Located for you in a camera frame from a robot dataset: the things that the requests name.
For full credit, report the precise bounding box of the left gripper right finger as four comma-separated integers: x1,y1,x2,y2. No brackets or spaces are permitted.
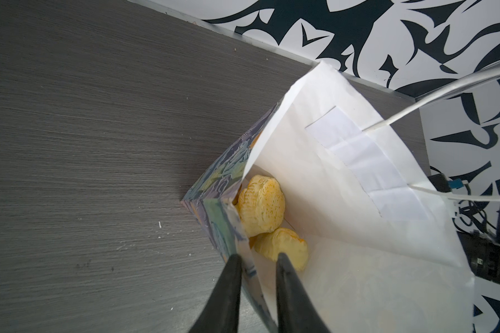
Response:
276,253,331,333

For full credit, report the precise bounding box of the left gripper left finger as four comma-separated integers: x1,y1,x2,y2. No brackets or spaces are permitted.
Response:
189,254,243,333

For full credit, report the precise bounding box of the small croissant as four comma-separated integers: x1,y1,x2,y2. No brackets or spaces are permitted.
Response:
254,228,309,271

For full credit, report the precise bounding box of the round bread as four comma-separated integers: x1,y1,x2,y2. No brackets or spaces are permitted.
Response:
237,175,286,237

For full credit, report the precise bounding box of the white floral paper bag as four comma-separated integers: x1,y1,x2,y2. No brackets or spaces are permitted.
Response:
182,62,474,332

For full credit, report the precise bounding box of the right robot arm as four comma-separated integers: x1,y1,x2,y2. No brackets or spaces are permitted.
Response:
453,201,500,284

